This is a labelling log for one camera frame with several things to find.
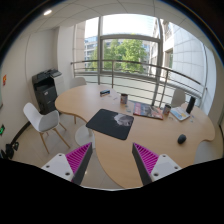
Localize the black computer mouse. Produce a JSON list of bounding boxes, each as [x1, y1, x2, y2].
[[177, 134, 187, 144]]

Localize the colourful magazine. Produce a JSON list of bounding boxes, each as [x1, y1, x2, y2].
[[133, 102, 163, 120]]

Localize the small black box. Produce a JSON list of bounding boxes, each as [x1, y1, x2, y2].
[[100, 89, 110, 97]]

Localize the white chair wooden legs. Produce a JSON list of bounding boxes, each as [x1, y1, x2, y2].
[[23, 102, 69, 151]]

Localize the wooden meeting table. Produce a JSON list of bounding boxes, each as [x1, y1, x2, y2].
[[55, 84, 215, 188]]

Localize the white chair right back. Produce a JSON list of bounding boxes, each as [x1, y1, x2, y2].
[[171, 88, 185, 107]]

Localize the metal railing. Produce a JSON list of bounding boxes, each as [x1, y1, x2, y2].
[[71, 59, 206, 107]]

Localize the dark printed mug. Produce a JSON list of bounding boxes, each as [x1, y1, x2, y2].
[[120, 93, 128, 104]]

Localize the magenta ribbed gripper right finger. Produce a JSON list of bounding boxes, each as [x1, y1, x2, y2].
[[132, 143, 181, 185]]

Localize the black office printer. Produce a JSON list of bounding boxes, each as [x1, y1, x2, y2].
[[32, 69, 61, 114]]

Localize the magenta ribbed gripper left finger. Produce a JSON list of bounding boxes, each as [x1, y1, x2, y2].
[[42, 143, 93, 185]]

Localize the white can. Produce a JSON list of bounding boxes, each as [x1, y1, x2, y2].
[[163, 104, 171, 115]]

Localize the ceiling light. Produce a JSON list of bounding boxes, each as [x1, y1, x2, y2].
[[44, 9, 52, 16]]

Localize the black mouse pad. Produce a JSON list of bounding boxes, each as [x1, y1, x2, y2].
[[86, 109, 134, 140]]

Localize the black speaker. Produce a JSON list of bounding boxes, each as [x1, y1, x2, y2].
[[186, 96, 196, 114]]

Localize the white chair behind table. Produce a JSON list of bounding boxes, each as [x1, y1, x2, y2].
[[70, 77, 86, 88]]

